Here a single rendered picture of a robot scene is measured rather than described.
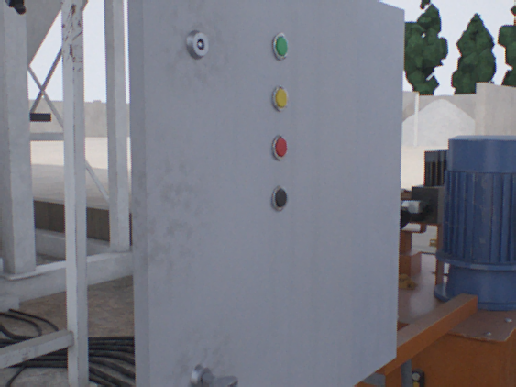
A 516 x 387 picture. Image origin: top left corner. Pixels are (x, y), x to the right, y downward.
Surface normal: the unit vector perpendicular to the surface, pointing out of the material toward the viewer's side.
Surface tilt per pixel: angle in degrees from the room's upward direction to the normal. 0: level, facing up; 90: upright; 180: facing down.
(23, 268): 90
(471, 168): 90
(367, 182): 90
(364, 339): 90
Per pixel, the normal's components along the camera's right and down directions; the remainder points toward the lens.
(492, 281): -0.11, 0.00
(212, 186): 0.80, 0.07
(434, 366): -0.55, 0.09
